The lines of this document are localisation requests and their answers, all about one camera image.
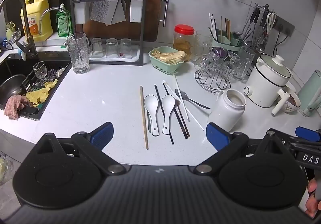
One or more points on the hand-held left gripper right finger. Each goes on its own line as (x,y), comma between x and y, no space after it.
(217,136)

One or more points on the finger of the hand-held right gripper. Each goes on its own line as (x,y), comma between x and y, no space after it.
(308,133)

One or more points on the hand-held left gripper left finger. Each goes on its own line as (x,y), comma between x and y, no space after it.
(102,135)

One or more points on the white ceramic jar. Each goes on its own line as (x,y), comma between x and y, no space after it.
(227,111)

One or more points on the bamboo chopstick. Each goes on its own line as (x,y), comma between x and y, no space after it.
(221,25)
(144,118)

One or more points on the silver metal spoon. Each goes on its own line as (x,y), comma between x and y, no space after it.
(184,95)

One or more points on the white ceramic spoon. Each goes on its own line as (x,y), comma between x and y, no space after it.
(151,106)
(168,104)

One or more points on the person's right hand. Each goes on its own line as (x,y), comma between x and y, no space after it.
(313,196)

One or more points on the patterned bowl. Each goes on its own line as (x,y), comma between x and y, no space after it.
(292,102)

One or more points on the mint green kettle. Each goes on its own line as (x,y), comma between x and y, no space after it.
(312,93)

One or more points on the white electric pot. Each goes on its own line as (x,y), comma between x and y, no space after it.
(263,88)

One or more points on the black kitchen sink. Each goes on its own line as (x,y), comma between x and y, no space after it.
(60,81)

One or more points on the clear glass goblet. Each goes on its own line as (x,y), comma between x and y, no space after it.
(225,67)
(204,61)
(233,57)

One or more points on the yellow cloth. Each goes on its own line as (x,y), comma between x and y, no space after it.
(37,93)

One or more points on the textured glass mug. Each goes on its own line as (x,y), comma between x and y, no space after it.
(244,63)
(80,56)

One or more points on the steel wool scrubber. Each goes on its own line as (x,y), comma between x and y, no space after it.
(51,74)

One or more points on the green plastic basket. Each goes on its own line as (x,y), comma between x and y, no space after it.
(170,68)

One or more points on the purple cup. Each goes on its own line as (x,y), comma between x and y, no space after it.
(220,52)

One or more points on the white drip tray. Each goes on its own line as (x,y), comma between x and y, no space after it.
(135,54)

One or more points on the small glass tumbler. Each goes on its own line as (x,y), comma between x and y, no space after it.
(111,47)
(126,47)
(96,47)

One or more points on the stemmed glass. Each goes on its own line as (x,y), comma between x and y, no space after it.
(40,69)

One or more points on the black sink drain rack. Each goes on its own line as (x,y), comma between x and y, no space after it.
(30,81)

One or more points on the pink rag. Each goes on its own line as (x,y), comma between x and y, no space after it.
(15,106)

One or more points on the bundle of bamboo skewers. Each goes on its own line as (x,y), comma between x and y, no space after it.
(170,56)

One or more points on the tall patterned glass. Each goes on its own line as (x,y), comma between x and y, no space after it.
(202,43)

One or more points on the green utensil drainer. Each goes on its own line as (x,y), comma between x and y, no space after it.
(225,40)

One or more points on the red lid glass jar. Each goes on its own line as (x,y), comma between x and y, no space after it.
(183,40)

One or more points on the clear plastic bag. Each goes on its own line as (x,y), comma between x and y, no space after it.
(5,166)

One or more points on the metal pot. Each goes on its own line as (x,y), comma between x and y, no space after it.
(10,88)

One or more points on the black metal rack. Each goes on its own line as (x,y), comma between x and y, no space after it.
(142,38)

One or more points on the white blue sink brush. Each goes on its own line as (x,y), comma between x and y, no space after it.
(22,51)

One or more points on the green dish soap bottle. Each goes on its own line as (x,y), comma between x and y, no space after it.
(63,23)

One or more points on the hanging scissors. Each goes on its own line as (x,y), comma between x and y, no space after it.
(270,19)

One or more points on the white rack box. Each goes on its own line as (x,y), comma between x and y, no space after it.
(136,9)
(80,12)

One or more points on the dark bronze faucet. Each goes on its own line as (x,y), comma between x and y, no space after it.
(28,33)

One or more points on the wooden cutting board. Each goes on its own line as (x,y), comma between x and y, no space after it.
(148,13)

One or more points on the yellow detergent bottle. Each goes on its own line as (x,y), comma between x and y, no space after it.
(35,20)

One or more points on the chrome faucet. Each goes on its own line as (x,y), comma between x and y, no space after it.
(54,9)

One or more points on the pale green bottle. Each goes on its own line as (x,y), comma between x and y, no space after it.
(10,30)

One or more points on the dark wall outlet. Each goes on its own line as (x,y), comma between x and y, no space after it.
(284,27)

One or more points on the wall hook rail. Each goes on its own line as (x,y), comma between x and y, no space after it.
(262,7)

